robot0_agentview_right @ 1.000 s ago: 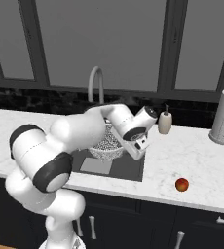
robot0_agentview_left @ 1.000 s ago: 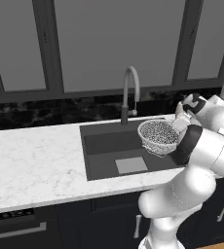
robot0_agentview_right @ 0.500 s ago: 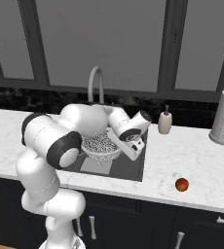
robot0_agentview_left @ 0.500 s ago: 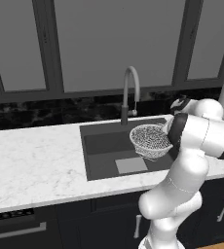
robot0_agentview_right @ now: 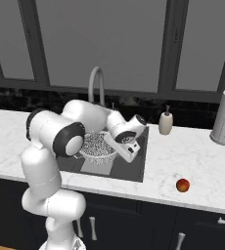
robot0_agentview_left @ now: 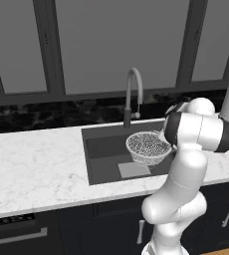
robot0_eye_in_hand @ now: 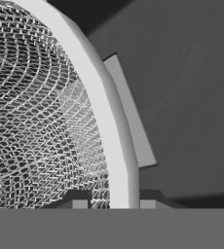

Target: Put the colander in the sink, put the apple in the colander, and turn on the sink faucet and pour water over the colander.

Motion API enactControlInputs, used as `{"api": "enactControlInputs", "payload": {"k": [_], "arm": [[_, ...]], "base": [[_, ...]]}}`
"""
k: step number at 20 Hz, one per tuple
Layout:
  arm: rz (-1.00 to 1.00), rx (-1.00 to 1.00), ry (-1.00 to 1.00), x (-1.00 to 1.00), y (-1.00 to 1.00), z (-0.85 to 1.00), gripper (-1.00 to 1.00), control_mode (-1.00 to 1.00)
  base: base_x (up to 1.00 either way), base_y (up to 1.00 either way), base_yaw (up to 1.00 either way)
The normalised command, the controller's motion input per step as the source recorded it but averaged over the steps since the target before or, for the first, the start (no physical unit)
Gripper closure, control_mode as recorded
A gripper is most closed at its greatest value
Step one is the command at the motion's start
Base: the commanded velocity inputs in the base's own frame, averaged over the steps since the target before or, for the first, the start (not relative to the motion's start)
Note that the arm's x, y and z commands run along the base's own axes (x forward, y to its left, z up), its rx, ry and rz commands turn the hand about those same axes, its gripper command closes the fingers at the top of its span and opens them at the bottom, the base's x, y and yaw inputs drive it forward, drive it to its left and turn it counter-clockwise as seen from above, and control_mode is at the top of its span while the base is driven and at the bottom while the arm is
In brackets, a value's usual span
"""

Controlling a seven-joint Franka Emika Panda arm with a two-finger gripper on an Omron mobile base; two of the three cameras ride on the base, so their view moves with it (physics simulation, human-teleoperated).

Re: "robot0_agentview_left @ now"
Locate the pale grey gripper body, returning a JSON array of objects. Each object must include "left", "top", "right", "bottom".
[{"left": 157, "top": 129, "right": 168, "bottom": 143}]

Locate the white mesh colander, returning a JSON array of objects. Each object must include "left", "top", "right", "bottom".
[{"left": 124, "top": 130, "right": 173, "bottom": 167}]

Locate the grey curved sink faucet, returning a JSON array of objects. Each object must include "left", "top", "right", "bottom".
[{"left": 122, "top": 67, "right": 144, "bottom": 129}]

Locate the dark grey sink basin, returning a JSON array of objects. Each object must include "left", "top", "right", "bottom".
[{"left": 81, "top": 120, "right": 178, "bottom": 186}]

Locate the dark cabinet door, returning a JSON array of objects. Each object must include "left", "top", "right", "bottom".
[
  {"left": 182, "top": 180, "right": 229, "bottom": 255},
  {"left": 57, "top": 196, "right": 157, "bottom": 255}
]

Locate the dark framed window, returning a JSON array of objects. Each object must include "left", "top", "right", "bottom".
[{"left": 0, "top": 0, "right": 229, "bottom": 108}]

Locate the black dishwasher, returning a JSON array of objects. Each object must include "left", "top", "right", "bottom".
[{"left": 0, "top": 211, "right": 60, "bottom": 255}]

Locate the silver dishwasher handle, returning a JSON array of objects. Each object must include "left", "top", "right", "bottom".
[{"left": 0, "top": 226, "right": 49, "bottom": 248}]

